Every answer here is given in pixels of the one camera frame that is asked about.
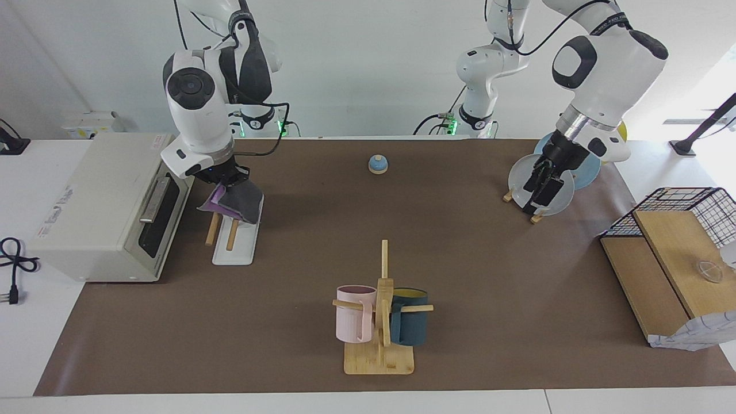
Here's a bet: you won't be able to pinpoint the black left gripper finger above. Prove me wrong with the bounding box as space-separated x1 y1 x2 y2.
522 160 551 194
531 171 568 216

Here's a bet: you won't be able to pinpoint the purple and grey towel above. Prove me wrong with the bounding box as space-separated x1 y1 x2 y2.
197 182 266 225

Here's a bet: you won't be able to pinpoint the wooden dish rack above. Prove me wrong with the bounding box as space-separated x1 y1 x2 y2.
503 186 548 225

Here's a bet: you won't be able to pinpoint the white towel rack wooden bars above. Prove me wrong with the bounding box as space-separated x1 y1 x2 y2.
205 195 265 267

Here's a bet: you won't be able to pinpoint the grey plate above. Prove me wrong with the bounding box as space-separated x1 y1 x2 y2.
508 154 575 217

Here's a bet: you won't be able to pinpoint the light blue plate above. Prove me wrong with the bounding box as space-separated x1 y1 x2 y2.
533 131 602 191

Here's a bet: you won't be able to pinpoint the brown table mat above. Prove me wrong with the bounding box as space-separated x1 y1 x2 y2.
33 137 736 397

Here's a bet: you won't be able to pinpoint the beige toaster oven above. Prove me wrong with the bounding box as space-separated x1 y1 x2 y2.
28 133 196 283

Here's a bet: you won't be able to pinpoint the white box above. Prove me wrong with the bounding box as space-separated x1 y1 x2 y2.
62 110 125 139

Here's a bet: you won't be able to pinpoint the clear glass lid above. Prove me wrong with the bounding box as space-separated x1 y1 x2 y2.
695 259 725 284

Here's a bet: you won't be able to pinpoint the dark teal mug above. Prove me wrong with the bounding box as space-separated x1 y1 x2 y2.
389 287 430 347

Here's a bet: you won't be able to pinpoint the pink mug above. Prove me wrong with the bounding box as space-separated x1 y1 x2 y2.
335 285 378 344

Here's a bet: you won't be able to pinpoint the marbled paper sheet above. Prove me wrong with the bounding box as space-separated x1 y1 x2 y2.
646 310 736 352

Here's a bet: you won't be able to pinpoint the black clamp base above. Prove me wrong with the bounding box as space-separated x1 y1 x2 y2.
0 118 31 155

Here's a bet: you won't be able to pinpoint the wooden mug tree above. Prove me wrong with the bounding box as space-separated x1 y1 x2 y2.
332 239 435 376

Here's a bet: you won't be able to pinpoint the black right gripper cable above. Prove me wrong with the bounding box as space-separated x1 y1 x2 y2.
172 0 292 158

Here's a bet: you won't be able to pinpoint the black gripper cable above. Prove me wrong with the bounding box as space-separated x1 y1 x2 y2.
172 0 292 158
485 0 620 57

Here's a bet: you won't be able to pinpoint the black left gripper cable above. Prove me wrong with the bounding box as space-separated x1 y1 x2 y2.
485 0 620 57

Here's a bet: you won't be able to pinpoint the black arm base cable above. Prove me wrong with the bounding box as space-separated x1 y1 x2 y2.
412 86 466 136

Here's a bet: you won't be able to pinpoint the black camera stand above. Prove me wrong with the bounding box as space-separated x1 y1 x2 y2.
669 92 736 156

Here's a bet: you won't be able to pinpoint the wooden shelf with wire basket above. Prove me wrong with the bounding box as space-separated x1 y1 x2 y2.
599 186 736 352

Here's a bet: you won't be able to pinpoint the black power cord with plug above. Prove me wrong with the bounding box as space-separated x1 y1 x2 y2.
0 237 40 306

